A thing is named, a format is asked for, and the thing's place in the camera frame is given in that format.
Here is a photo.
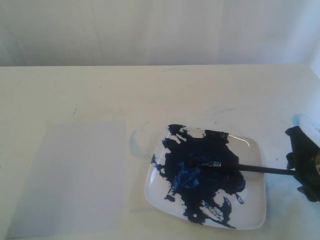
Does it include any black paintbrush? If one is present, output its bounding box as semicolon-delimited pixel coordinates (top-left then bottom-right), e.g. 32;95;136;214
187;157;296;176

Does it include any white sheet of paper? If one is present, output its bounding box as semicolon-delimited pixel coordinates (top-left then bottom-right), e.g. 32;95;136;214
6;120;126;239

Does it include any white square paint plate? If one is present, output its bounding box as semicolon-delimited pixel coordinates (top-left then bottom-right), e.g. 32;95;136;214
144;124;267;230

